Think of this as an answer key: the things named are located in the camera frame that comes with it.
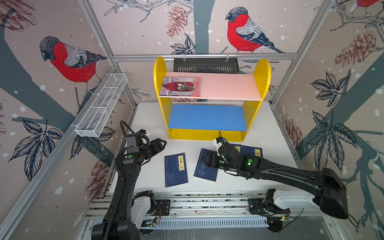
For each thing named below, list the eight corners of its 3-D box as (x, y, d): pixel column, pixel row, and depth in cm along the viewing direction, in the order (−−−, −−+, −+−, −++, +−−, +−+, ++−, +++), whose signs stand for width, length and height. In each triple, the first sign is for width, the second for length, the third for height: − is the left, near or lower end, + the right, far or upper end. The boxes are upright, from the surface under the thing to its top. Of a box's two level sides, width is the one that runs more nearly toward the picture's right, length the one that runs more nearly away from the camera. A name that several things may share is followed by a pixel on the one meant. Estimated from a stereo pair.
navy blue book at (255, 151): (242, 155, 94) (243, 154, 92) (242, 147, 98) (243, 145, 96) (262, 157, 93) (263, 156, 91) (260, 149, 97) (262, 147, 95)
